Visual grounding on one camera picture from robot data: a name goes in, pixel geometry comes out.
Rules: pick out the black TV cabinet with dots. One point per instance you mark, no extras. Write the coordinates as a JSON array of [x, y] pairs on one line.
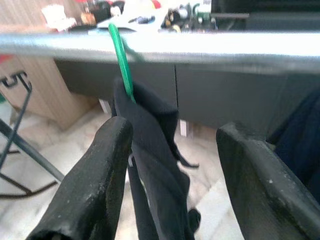
[[225, 95]]

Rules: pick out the silver metal clothes rack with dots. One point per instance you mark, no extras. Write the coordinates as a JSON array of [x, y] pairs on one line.
[[200, 47]]

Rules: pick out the black garment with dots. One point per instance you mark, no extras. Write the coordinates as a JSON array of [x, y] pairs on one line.
[[155, 140]]

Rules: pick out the black tape dispenser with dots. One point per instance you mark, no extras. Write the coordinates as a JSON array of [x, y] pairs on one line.
[[170, 20]]

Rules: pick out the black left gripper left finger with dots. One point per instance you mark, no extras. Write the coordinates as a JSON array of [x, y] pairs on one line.
[[92, 187]]

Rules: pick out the light wooden cabinet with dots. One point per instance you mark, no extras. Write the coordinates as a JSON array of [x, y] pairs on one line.
[[45, 90]]

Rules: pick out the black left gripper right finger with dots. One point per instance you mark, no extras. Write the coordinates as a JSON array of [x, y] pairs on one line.
[[262, 195]]

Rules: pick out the stack of white papers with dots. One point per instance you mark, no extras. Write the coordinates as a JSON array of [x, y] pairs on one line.
[[117, 23]]

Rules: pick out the black television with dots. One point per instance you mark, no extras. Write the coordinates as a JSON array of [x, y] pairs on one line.
[[262, 5]]

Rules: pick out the green and white container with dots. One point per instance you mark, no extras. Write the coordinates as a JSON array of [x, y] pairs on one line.
[[201, 11]]

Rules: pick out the navy shirt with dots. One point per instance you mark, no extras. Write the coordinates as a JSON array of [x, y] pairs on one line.
[[300, 145]]

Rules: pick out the marble top folding table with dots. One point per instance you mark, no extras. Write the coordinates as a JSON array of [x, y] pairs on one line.
[[30, 192]]

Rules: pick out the black plush ball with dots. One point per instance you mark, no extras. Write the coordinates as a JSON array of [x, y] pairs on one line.
[[102, 8]]

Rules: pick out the white tissue pack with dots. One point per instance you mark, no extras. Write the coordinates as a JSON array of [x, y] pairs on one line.
[[56, 18]]

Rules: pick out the green plastic hanger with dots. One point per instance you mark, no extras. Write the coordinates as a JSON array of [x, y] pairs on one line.
[[122, 62]]

